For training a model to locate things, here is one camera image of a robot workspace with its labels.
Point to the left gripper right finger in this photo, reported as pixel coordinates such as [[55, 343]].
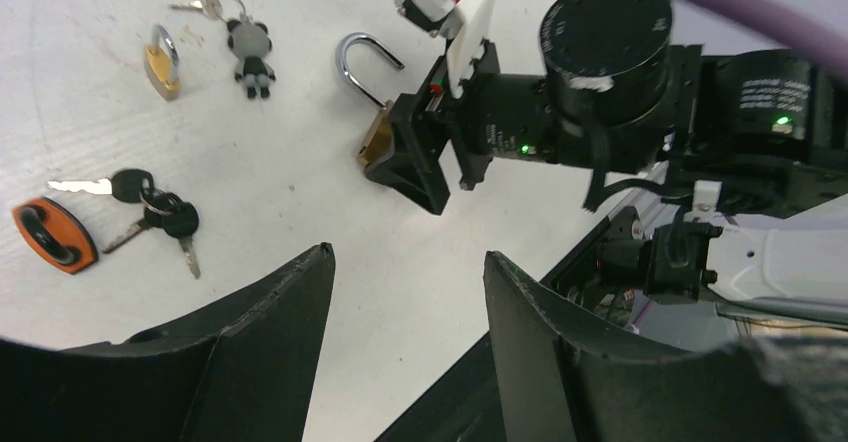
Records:
[[565, 374]]

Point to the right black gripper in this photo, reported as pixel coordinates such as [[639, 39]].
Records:
[[421, 125]]

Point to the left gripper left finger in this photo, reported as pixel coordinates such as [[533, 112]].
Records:
[[239, 369]]

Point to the large brass padlock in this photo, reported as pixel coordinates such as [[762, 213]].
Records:
[[371, 101]]

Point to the black key bunch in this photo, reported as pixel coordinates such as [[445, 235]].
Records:
[[179, 219]]

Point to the small brass padlock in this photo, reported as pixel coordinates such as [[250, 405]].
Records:
[[162, 63]]

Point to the orange black padlock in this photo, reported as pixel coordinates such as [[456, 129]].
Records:
[[55, 235]]

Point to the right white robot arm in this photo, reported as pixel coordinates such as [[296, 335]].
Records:
[[757, 133]]

